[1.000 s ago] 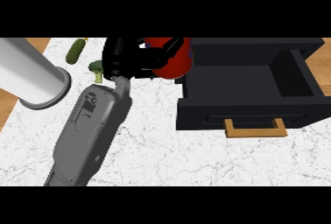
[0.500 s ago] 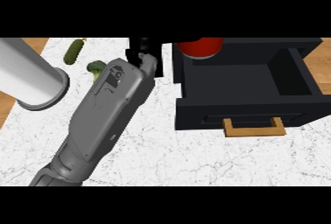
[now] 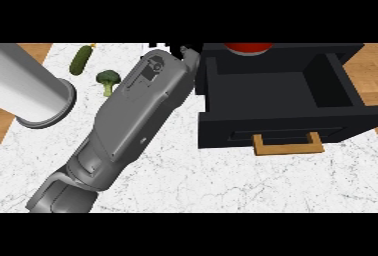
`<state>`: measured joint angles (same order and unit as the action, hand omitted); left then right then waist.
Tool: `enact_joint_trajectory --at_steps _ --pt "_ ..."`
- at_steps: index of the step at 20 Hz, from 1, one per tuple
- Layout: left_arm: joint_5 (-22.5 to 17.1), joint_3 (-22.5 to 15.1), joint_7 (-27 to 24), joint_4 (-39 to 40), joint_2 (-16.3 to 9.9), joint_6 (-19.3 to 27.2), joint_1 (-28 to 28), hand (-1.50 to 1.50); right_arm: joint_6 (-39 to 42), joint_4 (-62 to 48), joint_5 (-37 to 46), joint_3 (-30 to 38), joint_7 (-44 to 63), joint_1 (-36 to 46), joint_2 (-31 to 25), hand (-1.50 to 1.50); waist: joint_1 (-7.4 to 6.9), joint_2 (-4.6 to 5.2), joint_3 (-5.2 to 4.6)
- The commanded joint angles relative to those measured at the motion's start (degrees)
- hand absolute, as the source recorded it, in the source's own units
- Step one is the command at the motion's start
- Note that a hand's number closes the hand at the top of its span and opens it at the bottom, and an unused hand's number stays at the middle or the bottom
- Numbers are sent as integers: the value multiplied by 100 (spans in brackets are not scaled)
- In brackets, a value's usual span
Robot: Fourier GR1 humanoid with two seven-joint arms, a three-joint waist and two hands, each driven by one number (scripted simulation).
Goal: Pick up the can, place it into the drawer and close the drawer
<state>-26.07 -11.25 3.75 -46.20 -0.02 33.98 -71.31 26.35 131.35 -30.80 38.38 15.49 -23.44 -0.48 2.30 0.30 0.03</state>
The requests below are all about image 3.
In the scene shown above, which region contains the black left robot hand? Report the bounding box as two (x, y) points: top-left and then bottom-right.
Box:
(147, 42), (205, 52)

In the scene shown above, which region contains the red can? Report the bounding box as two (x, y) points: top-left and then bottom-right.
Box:
(222, 42), (274, 55)

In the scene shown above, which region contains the black open drawer box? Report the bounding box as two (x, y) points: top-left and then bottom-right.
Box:
(203, 52), (366, 115)

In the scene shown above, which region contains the black drawer front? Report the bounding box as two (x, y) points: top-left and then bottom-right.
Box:
(196, 105), (378, 150)

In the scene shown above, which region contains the green broccoli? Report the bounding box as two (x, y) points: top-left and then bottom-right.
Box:
(94, 69), (122, 98)

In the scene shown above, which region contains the green cucumber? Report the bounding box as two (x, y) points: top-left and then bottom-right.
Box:
(67, 43), (97, 77)

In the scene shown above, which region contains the black cabinet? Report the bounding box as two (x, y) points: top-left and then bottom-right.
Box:
(193, 42), (366, 97)

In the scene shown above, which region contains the pale grey cylinder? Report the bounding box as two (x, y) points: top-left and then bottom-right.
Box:
(0, 42), (78, 130)

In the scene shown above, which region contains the wooden drawer handle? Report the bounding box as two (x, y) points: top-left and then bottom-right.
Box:
(250, 131), (326, 157)

